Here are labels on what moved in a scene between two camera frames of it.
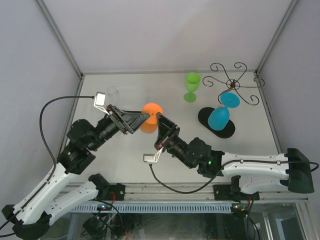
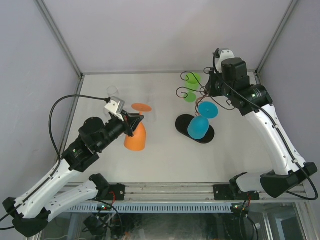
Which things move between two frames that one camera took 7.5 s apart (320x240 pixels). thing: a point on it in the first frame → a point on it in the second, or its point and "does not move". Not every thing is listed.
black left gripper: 126,121 does not move
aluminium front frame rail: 181,191 does not move
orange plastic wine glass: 150,124 → 137,141
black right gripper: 167,130 → 211,91
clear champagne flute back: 112,96 does not move
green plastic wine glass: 192,82 does not move
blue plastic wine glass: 219,117 → 198,126
